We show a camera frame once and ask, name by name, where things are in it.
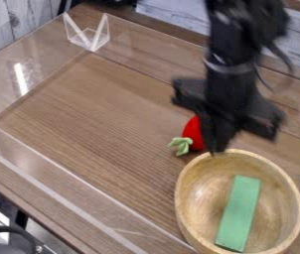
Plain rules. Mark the clear acrylic corner bracket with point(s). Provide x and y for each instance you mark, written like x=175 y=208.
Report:
x=87 y=38

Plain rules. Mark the green rectangular block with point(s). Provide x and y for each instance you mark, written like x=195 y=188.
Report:
x=238 y=214

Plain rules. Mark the red plush strawberry toy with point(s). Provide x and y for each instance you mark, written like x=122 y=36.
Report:
x=190 y=140

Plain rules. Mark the brown wooden bowl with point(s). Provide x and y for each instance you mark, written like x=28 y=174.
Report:
x=201 y=194

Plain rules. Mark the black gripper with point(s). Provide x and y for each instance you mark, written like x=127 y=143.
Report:
x=258 y=117

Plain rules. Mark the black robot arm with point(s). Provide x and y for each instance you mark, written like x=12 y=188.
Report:
x=225 y=99

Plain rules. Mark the clear acrylic tray wall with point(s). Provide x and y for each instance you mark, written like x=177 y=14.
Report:
x=86 y=124

